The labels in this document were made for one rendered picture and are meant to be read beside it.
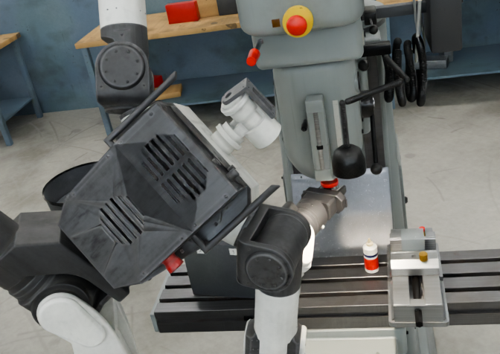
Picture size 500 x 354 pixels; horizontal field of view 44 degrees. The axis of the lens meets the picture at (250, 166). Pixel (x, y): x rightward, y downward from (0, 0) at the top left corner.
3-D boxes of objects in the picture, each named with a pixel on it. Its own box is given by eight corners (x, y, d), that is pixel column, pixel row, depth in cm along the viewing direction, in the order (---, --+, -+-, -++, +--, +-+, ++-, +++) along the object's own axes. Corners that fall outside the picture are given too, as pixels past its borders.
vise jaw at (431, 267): (439, 275, 163) (439, 262, 162) (390, 276, 166) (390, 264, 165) (437, 261, 169) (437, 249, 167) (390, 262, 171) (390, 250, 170)
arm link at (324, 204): (345, 186, 159) (325, 209, 150) (349, 218, 163) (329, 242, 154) (302, 179, 166) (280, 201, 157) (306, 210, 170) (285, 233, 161)
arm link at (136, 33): (94, 20, 114) (99, 94, 113) (143, 17, 115) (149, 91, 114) (103, 36, 125) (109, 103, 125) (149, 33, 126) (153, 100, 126)
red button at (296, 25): (307, 36, 120) (305, 15, 118) (287, 38, 121) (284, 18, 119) (309, 30, 123) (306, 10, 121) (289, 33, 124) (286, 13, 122)
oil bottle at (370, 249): (379, 273, 179) (376, 242, 174) (364, 274, 180) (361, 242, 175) (379, 265, 183) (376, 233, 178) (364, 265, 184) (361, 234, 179)
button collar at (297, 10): (314, 36, 123) (310, 5, 120) (284, 39, 124) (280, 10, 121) (315, 33, 124) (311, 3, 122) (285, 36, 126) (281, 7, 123)
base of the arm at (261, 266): (276, 309, 114) (300, 267, 108) (214, 275, 115) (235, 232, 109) (297, 262, 127) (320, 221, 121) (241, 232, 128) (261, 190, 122)
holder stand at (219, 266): (263, 300, 178) (251, 242, 169) (193, 294, 185) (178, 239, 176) (274, 273, 188) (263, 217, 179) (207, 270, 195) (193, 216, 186)
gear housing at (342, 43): (365, 59, 135) (361, 14, 131) (256, 72, 140) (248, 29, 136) (363, 18, 164) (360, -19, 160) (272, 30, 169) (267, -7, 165)
